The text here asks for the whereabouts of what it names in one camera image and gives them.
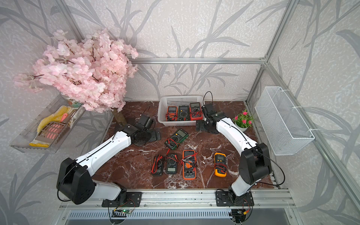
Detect large red multimeter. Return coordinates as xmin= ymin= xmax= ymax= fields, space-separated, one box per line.
xmin=189 ymin=102 xmax=203 ymax=121

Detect orange multimeter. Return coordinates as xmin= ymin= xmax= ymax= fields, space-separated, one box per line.
xmin=166 ymin=106 xmax=178 ymax=122
xmin=182 ymin=150 xmax=197 ymax=181

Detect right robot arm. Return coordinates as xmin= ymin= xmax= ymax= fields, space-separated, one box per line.
xmin=196 ymin=103 xmax=275 ymax=206

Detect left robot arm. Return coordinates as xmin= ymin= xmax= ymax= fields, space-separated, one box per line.
xmin=56 ymin=115 xmax=161 ymax=207

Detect green multimeter tilted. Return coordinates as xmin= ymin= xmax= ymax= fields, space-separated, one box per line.
xmin=164 ymin=128 xmax=189 ymax=150

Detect dark grey green multimeter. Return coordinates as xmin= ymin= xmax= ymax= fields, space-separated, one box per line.
xmin=166 ymin=153 xmax=179 ymax=174

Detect white plastic basket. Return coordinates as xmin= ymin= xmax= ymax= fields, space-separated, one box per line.
xmin=157 ymin=95 xmax=203 ymax=127

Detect small black multimeter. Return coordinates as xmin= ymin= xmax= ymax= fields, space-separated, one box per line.
xmin=151 ymin=154 xmax=164 ymax=176

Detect yellow multimeter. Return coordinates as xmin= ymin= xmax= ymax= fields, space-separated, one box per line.
xmin=214 ymin=152 xmax=227 ymax=178

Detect black metal tree base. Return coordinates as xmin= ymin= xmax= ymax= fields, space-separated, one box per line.
xmin=114 ymin=118 xmax=136 ymax=132

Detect small potted pink flowers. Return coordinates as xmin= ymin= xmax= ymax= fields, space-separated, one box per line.
xmin=232 ymin=109 xmax=254 ymax=132

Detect pink cherry blossom tree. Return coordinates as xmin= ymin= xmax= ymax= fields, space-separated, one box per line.
xmin=13 ymin=29 xmax=139 ymax=113

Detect yellow mesh item on shelf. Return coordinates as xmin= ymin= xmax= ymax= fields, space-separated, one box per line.
xmin=37 ymin=106 xmax=71 ymax=133

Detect brown pink slotted tool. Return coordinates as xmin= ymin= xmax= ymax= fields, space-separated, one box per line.
xmin=35 ymin=122 xmax=66 ymax=143

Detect white wire wall basket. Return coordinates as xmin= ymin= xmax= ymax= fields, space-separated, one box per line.
xmin=255 ymin=86 xmax=315 ymax=156

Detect clear acrylic wall shelf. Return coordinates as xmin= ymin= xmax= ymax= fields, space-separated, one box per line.
xmin=10 ymin=95 xmax=85 ymax=154

